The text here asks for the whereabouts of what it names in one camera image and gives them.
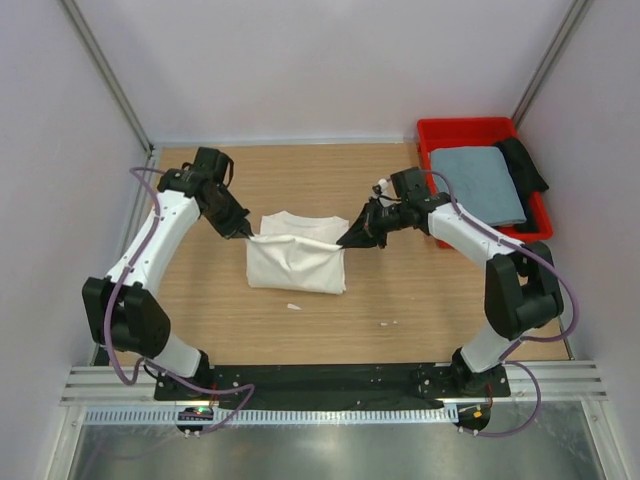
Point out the white t shirt red print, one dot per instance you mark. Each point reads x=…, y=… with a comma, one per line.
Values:
x=298, y=253

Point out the aluminium frame post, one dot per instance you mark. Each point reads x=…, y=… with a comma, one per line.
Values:
x=568, y=27
x=89, y=41

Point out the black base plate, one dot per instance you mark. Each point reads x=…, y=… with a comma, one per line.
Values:
x=353, y=387

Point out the black t shirt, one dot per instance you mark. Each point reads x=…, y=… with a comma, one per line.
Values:
x=526, y=178

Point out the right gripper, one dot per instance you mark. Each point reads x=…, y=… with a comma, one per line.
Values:
x=358, y=236

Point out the left aluminium frame post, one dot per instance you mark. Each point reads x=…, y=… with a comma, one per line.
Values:
x=89, y=41

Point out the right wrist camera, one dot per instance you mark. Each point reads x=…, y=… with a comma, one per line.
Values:
x=380, y=189

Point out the grey folded t shirt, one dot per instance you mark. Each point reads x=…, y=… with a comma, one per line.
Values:
x=481, y=182

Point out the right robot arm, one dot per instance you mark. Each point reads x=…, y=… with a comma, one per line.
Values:
x=521, y=290

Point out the slotted cable duct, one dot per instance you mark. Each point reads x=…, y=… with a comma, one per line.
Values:
x=183, y=416

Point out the red plastic bin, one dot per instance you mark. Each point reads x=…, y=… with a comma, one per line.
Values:
x=480, y=131

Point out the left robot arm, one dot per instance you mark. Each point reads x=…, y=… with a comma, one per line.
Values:
x=123, y=312

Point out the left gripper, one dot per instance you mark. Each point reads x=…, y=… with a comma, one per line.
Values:
x=237, y=226

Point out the right aluminium frame post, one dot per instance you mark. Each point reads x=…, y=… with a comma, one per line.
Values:
x=568, y=27

